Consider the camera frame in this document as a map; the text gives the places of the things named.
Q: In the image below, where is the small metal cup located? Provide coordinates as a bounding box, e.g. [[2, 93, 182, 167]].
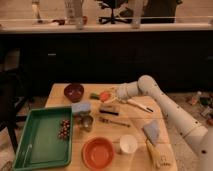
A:
[[80, 115, 93, 132]]

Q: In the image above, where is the green vegetable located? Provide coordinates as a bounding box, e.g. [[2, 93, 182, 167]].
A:
[[90, 93, 100, 100]]

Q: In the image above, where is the black office chair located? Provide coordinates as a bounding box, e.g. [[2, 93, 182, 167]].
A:
[[96, 0, 130, 24]]

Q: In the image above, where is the red grapes bunch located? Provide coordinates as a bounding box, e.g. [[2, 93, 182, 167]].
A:
[[58, 120, 70, 139]]

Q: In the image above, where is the white cup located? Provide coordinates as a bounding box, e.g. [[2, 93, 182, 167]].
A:
[[119, 134, 138, 154]]

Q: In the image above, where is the red apple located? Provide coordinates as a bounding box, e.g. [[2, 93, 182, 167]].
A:
[[99, 91, 111, 102]]

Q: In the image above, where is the purple bowl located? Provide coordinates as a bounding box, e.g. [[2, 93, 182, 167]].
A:
[[64, 83, 84, 103]]

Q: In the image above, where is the blue sponge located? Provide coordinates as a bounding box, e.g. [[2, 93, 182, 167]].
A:
[[71, 102, 91, 115]]

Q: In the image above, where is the orange bowl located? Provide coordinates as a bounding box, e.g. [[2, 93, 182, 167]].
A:
[[82, 137, 115, 171]]

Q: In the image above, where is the dark chair at left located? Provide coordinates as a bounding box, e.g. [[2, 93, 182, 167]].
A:
[[0, 71, 27, 151]]

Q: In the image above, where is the green plastic tray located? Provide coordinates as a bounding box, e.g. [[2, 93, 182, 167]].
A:
[[13, 107, 73, 171]]

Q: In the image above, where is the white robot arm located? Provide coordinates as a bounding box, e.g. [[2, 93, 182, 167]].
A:
[[115, 75, 213, 171]]

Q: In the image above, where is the black and tan brush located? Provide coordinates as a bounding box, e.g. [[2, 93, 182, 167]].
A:
[[99, 104, 120, 115]]

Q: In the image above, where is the blue cloth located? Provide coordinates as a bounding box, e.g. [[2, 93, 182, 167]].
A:
[[143, 120, 160, 145]]

